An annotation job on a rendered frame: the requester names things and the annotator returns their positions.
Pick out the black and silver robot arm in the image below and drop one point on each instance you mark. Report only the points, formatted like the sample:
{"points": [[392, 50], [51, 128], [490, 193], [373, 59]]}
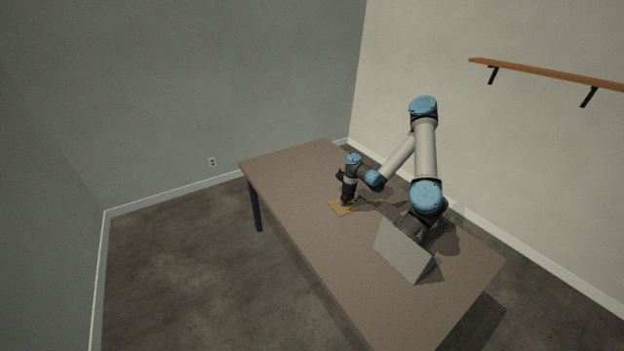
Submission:
{"points": [[425, 195]]}

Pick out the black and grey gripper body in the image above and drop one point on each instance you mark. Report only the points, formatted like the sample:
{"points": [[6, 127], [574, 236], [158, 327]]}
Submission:
{"points": [[348, 186]]}

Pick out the tan square mat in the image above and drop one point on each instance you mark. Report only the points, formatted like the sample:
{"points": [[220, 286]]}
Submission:
{"points": [[341, 211]]}

